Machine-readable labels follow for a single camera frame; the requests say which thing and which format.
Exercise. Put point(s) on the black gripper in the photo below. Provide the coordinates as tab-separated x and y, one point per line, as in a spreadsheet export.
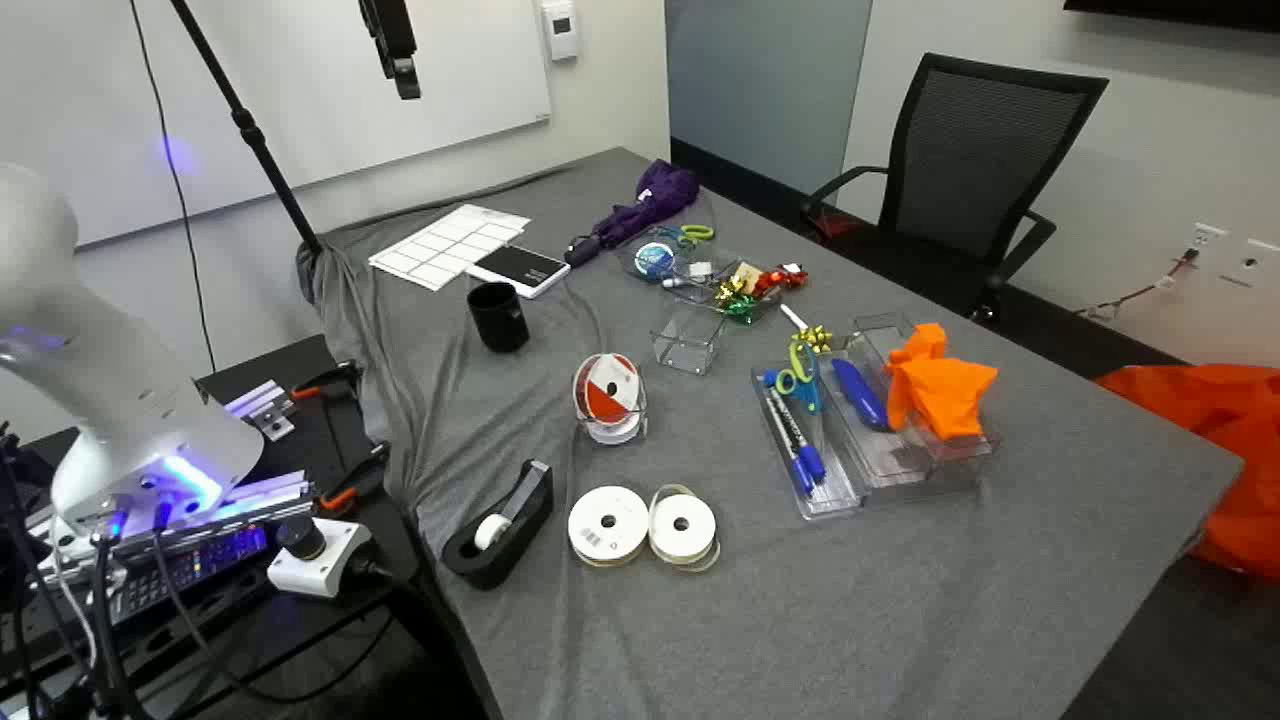
394	38

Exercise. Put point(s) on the black cup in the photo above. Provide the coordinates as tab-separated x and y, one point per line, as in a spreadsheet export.
499	317

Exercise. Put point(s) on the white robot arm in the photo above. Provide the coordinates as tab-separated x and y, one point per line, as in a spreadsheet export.
146	429

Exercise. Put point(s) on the black tripod pole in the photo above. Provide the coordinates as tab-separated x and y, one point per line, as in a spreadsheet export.
246	126

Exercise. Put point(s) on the white label sheet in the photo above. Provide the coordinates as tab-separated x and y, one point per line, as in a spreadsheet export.
449	247

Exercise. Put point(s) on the black smartphone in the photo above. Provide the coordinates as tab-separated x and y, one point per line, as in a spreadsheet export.
528	274

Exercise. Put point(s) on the purple folded umbrella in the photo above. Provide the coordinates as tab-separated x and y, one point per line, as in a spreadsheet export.
663	192

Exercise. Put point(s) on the blue ball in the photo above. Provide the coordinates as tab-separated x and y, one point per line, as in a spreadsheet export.
652	261

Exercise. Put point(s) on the small clear plastic box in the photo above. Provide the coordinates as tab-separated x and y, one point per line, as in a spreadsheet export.
689	340

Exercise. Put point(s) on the colourful gift bows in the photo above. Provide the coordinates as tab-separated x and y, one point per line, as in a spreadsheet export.
750	288

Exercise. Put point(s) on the grey tablecloth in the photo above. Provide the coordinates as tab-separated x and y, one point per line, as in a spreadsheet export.
981	594

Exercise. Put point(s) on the black tape dispenser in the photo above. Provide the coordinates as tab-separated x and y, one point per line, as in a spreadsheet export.
494	543

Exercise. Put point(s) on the white ribbon spool left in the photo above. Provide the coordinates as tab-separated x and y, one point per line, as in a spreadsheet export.
604	525

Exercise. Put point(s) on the clear tray with blue marker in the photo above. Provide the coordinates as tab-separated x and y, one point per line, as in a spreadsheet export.
860	398

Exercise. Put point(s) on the black side cart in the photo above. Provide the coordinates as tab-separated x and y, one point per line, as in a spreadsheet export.
257	628

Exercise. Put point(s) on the clear tray with blue pens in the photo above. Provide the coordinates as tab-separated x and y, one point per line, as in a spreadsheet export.
819	468

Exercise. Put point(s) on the white ribbon spool right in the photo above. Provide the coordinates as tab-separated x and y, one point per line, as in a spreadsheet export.
687	529

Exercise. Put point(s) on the black office chair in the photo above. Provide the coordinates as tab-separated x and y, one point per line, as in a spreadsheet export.
968	153

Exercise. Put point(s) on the orange cloth in tray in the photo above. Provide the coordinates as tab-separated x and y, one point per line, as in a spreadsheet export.
938	389

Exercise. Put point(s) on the orange bag on floor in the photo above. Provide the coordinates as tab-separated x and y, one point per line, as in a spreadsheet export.
1239	411

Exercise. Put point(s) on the white wall thermostat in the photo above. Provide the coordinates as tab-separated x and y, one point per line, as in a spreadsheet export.
561	31

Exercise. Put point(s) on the white wall whiteboard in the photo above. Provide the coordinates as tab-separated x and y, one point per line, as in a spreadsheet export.
112	107

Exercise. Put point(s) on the green handled scissors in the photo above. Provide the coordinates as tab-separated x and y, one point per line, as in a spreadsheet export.
805	350

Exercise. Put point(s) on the white wall outlet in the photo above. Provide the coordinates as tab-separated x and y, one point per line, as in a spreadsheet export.
1255	266

